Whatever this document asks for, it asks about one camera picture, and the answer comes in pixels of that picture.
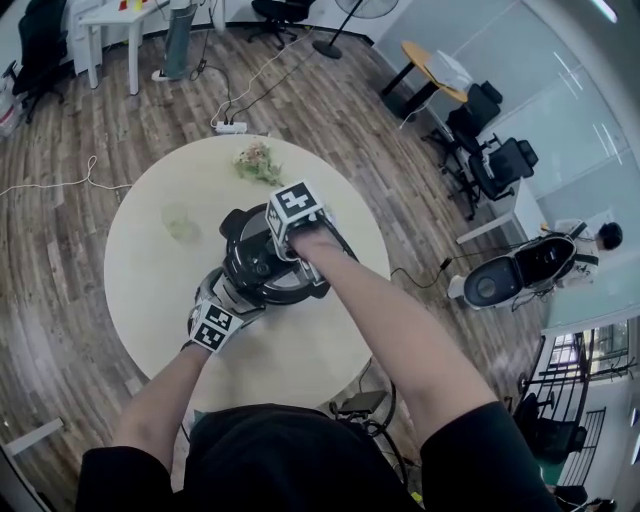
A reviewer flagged white desk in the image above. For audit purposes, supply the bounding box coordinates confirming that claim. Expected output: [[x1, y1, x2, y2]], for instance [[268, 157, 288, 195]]
[[457, 177, 546, 246], [79, 0, 174, 96]]

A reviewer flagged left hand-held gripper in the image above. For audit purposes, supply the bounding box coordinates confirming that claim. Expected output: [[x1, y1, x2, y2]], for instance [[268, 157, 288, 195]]
[[187, 267, 264, 355]]

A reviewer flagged long white floor cable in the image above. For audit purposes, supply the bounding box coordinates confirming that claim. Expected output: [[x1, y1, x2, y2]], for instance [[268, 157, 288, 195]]
[[0, 155, 134, 199]]

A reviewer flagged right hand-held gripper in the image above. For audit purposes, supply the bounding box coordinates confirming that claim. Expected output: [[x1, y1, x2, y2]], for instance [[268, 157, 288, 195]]
[[264, 179, 335, 262]]

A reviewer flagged clear plastic storage box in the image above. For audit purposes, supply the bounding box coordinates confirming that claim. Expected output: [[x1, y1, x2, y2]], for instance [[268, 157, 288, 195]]
[[0, 62, 26, 139]]

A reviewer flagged black box under table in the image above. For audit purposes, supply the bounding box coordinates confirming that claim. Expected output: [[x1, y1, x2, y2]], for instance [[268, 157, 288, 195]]
[[329, 389, 396, 426]]

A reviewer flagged black standing fan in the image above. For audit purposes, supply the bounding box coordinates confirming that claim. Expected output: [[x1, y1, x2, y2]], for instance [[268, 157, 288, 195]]
[[312, 0, 396, 59]]

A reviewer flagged black metal rack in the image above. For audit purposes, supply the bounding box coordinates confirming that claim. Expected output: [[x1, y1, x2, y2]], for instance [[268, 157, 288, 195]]
[[519, 332, 636, 451]]

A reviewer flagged black pressure cooker lid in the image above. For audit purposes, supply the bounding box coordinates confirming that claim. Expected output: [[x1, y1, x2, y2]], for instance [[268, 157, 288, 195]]
[[218, 202, 331, 306]]

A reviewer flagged person's left forearm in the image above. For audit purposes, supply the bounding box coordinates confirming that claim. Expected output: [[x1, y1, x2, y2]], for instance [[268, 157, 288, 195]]
[[110, 342, 214, 469]]

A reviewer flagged black floor cable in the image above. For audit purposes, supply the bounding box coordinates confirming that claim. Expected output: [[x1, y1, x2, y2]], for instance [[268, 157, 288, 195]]
[[389, 254, 469, 290]]

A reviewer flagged white power strip cable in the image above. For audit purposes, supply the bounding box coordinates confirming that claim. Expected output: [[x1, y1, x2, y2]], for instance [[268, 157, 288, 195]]
[[210, 27, 307, 126]]

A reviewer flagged round yellow side table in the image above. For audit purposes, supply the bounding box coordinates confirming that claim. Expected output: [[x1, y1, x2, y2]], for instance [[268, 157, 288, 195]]
[[382, 40, 471, 121]]

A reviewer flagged white open-lid appliance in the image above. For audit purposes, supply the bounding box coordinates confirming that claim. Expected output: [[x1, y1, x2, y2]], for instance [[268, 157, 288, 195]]
[[447, 237, 576, 311]]

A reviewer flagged clear glass vessel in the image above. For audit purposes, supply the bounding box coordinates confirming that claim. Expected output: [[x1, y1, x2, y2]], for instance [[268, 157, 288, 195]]
[[159, 202, 202, 244]]

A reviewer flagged person's black shirt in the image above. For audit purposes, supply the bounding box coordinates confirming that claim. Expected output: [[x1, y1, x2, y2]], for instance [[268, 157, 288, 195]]
[[74, 399, 564, 512]]

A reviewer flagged white bag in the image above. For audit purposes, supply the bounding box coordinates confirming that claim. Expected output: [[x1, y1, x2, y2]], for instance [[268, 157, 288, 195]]
[[429, 49, 474, 91]]

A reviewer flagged grey tower column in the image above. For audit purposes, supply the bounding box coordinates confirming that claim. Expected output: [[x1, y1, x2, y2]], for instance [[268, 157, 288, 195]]
[[162, 0, 196, 81]]

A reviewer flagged black power strip cable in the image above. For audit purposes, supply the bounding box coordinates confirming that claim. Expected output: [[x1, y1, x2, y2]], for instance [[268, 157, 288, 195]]
[[224, 24, 332, 124]]

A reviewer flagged black office chair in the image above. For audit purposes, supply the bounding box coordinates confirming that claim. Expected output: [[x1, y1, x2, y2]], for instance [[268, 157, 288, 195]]
[[514, 394, 589, 466], [248, 0, 316, 49], [12, 0, 69, 124], [424, 82, 504, 174], [449, 134, 539, 221]]

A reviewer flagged person's right forearm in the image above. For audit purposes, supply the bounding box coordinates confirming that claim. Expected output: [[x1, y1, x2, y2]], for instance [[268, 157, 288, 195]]
[[292, 222, 501, 454]]

